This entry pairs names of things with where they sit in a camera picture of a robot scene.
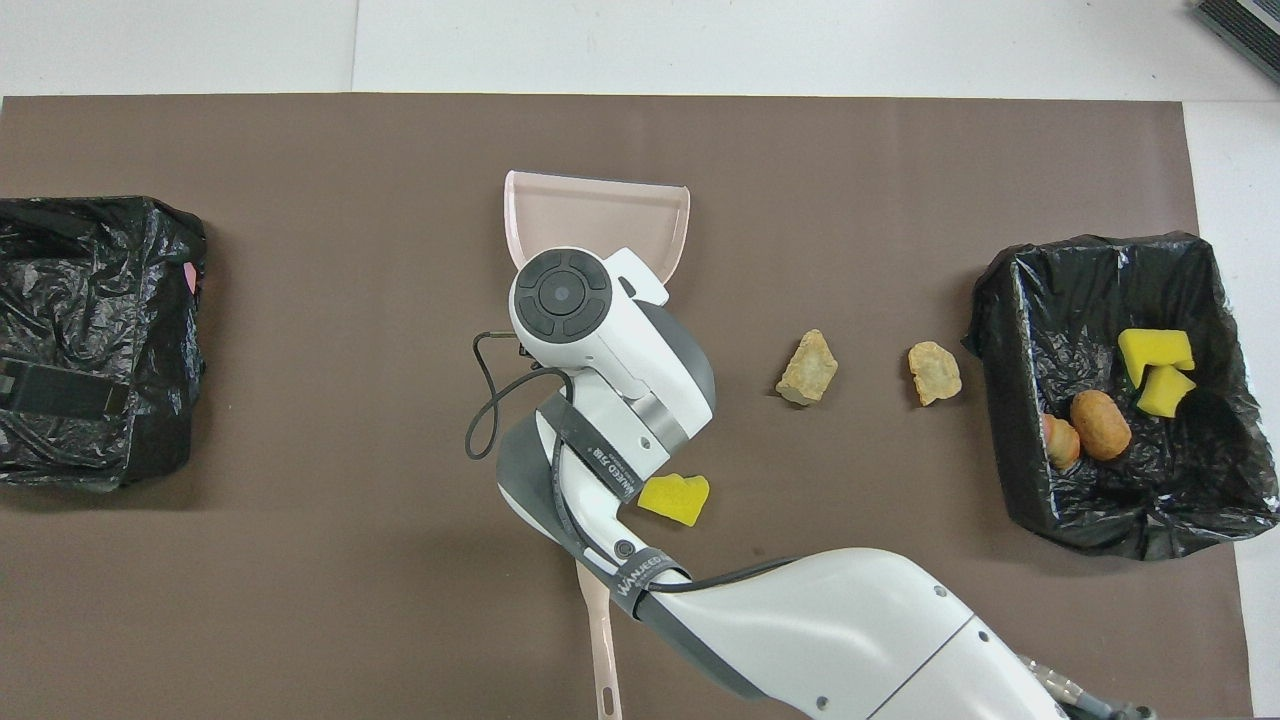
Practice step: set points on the large notched yellow sponge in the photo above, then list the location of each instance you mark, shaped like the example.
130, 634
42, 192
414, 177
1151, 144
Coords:
1150, 348

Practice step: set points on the beige plastic dustpan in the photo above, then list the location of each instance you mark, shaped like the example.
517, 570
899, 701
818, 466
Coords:
600, 215

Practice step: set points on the yellow sponge chunk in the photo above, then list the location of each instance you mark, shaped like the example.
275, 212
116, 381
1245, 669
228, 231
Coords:
675, 498

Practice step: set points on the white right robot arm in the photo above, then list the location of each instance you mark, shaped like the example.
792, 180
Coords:
850, 640

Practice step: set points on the crusty beige bread piece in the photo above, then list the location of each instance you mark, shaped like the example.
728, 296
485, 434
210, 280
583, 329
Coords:
1062, 445

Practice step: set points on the beige bread slab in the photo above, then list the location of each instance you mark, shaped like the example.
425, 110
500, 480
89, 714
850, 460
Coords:
808, 367

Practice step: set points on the open bin with black bag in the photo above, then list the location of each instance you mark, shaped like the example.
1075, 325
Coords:
1150, 500

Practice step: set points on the beige brush with black bristles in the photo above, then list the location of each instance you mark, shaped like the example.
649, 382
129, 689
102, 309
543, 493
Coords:
603, 650

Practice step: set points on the brown fried croquette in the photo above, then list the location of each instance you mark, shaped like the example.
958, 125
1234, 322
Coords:
1100, 425

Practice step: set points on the dark ribbed panel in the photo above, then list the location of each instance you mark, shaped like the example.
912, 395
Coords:
1250, 25

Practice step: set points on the brown table mat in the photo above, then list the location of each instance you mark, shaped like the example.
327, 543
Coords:
300, 600

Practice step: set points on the small yellow sponge wedge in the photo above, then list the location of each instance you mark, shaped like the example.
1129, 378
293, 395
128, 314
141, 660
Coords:
1163, 395

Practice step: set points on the black bag wrapped bin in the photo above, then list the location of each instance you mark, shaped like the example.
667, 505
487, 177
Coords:
100, 280

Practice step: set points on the rounded beige bread piece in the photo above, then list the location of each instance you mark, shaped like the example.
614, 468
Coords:
935, 372

